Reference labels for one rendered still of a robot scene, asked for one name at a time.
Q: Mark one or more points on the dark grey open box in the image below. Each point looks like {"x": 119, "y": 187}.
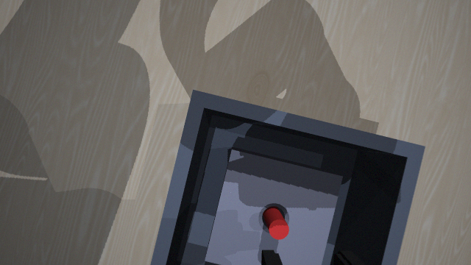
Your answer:
{"x": 379, "y": 178}

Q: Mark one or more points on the red cylindrical peg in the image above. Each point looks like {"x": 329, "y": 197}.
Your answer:
{"x": 277, "y": 226}

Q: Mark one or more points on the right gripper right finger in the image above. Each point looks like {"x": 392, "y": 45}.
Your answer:
{"x": 346, "y": 257}

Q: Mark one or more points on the grey flat plate with round hole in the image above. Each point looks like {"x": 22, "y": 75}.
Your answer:
{"x": 305, "y": 195}

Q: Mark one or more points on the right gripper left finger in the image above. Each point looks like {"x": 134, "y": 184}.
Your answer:
{"x": 269, "y": 257}

